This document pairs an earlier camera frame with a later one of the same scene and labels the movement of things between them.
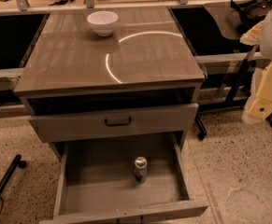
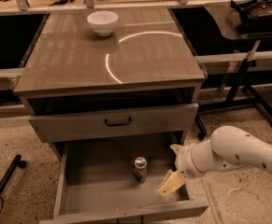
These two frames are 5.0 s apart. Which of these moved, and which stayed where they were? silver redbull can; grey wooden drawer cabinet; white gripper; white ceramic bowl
Moved: white gripper
Stayed: silver redbull can; white ceramic bowl; grey wooden drawer cabinet
